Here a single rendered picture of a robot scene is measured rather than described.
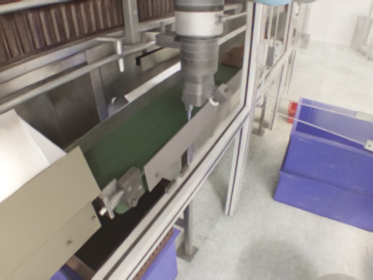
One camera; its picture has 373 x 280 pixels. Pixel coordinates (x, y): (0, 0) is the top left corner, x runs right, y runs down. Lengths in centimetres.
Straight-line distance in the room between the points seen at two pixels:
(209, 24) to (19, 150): 38
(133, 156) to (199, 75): 21
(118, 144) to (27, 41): 28
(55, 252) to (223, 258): 81
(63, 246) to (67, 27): 36
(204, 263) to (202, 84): 78
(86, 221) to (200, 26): 37
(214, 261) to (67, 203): 81
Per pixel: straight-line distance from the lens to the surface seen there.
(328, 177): 115
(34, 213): 34
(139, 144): 54
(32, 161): 42
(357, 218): 133
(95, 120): 71
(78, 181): 36
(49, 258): 38
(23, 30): 43
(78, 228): 39
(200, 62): 46
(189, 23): 44
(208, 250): 109
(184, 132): 56
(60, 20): 48
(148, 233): 44
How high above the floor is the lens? 96
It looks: 36 degrees down
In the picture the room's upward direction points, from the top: 1 degrees counter-clockwise
